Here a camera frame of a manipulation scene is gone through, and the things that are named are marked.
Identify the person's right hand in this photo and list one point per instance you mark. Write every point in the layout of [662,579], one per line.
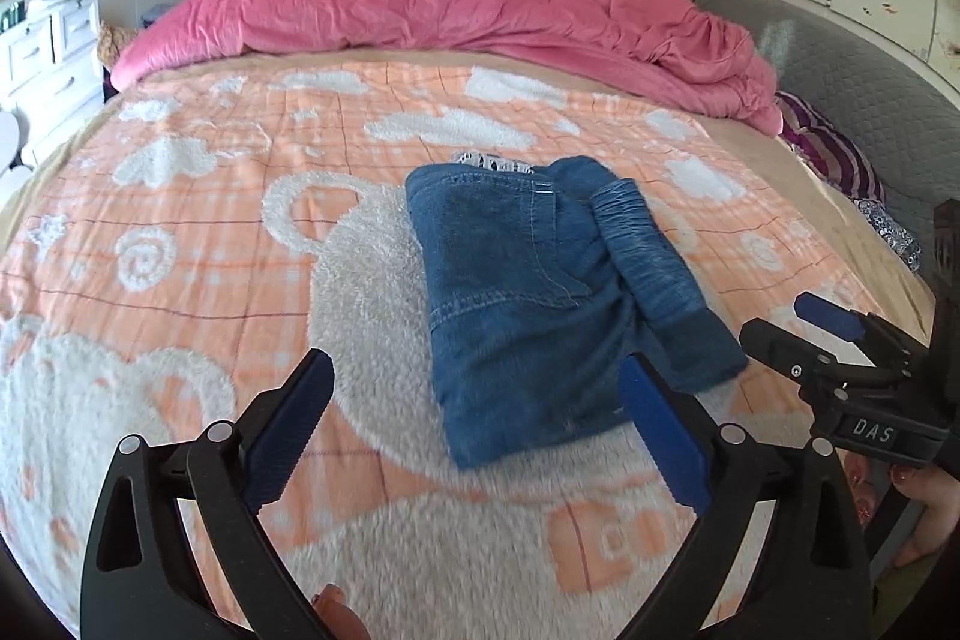
[937,505]

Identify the grey padded headboard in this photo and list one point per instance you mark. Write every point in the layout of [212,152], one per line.
[847,85]

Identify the person's left hand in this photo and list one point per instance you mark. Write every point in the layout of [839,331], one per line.
[337,617]

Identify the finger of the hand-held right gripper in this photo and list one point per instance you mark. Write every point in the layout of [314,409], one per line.
[829,314]
[780,347]

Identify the dark patterned pillow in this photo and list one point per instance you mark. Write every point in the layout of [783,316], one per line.
[892,235]

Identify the pink duvet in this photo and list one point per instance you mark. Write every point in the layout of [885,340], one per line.
[412,10]

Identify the blue denim pants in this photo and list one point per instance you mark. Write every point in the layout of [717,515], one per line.
[510,280]

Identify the orange and white printed blanket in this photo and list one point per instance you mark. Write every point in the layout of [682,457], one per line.
[187,235]

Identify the white dresser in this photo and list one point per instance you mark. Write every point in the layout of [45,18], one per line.
[52,63]

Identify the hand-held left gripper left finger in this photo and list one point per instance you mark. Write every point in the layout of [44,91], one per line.
[289,430]

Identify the brown plush toy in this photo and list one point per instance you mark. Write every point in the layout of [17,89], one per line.
[116,44]

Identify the purple striped pillow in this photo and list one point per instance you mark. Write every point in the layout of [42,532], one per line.
[832,149]

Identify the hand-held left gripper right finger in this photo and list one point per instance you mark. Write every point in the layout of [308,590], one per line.
[667,437]

